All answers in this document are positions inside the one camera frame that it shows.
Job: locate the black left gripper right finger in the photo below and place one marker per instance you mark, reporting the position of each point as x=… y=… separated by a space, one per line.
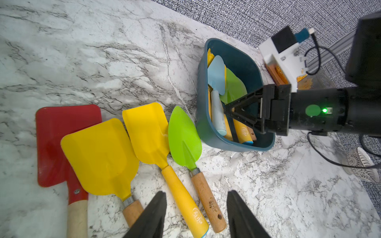
x=242 y=222

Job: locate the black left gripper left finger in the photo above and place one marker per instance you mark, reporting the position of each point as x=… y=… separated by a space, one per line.
x=150 y=223

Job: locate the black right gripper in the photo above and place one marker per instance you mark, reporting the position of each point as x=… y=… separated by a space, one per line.
x=275 y=108

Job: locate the light blue shovel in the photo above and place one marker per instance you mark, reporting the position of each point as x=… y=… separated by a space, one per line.
x=216 y=80

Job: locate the red shovel wooden handle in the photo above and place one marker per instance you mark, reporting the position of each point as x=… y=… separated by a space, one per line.
x=52 y=124

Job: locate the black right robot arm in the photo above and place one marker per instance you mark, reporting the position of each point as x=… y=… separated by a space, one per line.
x=353 y=110

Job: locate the teal plastic storage box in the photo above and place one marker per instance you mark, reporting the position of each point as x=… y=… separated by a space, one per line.
x=249 y=72

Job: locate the brown wooden cutting board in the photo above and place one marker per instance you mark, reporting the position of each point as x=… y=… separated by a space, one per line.
x=271 y=69

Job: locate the oval bread loaf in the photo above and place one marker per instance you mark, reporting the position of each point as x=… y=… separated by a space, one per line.
x=283 y=77

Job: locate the grey transparent plastic cup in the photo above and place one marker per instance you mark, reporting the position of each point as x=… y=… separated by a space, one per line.
x=318 y=81

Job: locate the white lattice basket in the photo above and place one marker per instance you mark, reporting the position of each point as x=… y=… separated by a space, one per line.
x=359 y=158

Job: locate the green trowel yellow handle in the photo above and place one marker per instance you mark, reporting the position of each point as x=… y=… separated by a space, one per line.
x=235 y=89

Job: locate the pale green trowel wooden handle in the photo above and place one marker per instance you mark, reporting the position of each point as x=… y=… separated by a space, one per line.
x=252 y=134

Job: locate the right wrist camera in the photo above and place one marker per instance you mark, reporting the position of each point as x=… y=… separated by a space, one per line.
x=282 y=49

